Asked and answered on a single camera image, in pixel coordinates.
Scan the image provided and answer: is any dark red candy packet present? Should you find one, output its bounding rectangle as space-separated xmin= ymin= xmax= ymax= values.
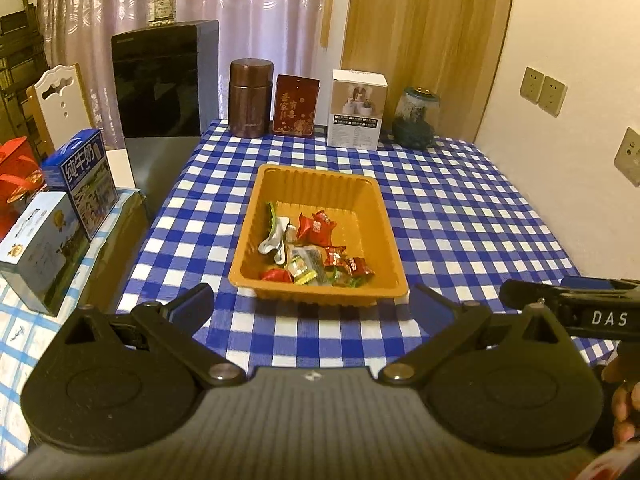
xmin=323 ymin=246 xmax=346 ymax=268

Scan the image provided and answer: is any large red snack packet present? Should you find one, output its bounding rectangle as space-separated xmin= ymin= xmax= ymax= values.
xmin=296 ymin=210 xmax=336 ymax=247

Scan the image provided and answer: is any white printed snack packet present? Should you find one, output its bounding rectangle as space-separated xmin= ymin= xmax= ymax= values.
xmin=285 ymin=245 xmax=330 ymax=286

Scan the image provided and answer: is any yellow green candy packet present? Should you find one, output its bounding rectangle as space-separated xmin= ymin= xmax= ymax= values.
xmin=286 ymin=256 xmax=318 ymax=285

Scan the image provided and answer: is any right hand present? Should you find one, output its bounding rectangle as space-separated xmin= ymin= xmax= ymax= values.
xmin=601 ymin=353 xmax=639 ymax=444

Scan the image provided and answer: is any blue white checkered tablecloth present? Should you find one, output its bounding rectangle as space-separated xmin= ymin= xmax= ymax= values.
xmin=118 ymin=125 xmax=576 ymax=370

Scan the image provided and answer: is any light blue box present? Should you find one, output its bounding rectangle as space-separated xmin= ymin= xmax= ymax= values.
xmin=1 ymin=192 xmax=89 ymax=316

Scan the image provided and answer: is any green glass jar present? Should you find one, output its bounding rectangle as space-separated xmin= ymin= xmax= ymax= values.
xmin=392 ymin=87 xmax=440 ymax=151

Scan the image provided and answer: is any orange plastic tray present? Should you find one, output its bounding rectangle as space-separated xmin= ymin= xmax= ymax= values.
xmin=229 ymin=165 xmax=408 ymax=307

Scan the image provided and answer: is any blue milk carton box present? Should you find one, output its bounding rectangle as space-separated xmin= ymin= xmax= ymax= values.
xmin=41 ymin=129 xmax=117 ymax=238

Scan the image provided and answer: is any white product box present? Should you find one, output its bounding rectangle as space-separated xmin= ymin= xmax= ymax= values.
xmin=326 ymin=70 xmax=387 ymax=151

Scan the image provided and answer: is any white wooden chair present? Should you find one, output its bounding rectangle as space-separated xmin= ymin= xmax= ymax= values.
xmin=26 ymin=63 xmax=94 ymax=156

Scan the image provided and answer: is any dark red gift box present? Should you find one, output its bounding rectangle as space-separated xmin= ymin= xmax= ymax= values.
xmin=271 ymin=74 xmax=320 ymax=138

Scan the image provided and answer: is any black appliance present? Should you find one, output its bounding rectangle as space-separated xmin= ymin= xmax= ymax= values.
xmin=111 ymin=20 xmax=220 ymax=217

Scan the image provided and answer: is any brown metal canister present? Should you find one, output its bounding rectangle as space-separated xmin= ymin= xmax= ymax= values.
xmin=228 ymin=58 xmax=273 ymax=139

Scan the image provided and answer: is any pink sheer curtain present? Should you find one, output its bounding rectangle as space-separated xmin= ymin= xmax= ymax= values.
xmin=38 ymin=0 xmax=321 ymax=148

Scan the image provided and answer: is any small glass jar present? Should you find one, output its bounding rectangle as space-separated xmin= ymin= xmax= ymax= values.
xmin=148 ymin=0 xmax=176 ymax=27

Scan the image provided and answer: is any beige data wall socket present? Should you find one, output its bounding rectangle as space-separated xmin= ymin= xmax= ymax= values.
xmin=614 ymin=127 xmax=640 ymax=188

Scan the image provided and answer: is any dark wire rack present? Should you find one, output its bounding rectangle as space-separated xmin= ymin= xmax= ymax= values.
xmin=0 ymin=0 xmax=49 ymax=151

